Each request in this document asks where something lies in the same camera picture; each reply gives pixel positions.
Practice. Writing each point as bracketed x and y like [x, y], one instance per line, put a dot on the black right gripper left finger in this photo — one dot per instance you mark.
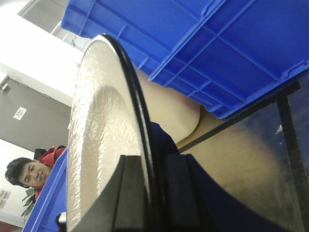
[120, 206]

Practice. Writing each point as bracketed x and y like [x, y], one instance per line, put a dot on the beige plate black rim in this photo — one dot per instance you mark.
[109, 118]

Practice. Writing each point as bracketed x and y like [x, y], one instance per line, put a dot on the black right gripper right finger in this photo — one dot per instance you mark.
[196, 203]

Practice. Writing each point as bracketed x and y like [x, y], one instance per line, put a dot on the lower blue plastic crate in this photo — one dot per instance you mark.
[52, 200]

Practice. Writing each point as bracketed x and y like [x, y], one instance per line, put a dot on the person in red jacket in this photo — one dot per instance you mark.
[33, 173]

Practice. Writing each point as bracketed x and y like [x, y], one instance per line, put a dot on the gold pot plant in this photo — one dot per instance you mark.
[29, 202]

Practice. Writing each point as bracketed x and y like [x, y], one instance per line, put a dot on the blue plastic crate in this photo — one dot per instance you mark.
[52, 200]
[224, 54]

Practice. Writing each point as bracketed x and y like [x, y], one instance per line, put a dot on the beige plastic bin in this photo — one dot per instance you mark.
[177, 114]

